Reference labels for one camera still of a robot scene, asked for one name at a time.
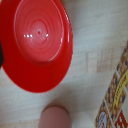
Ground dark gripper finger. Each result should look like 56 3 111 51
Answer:
0 41 5 69

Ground pink plastic mug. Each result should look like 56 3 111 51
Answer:
38 105 72 128

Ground yellow patterned snack box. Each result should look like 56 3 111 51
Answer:
94 40 128 128

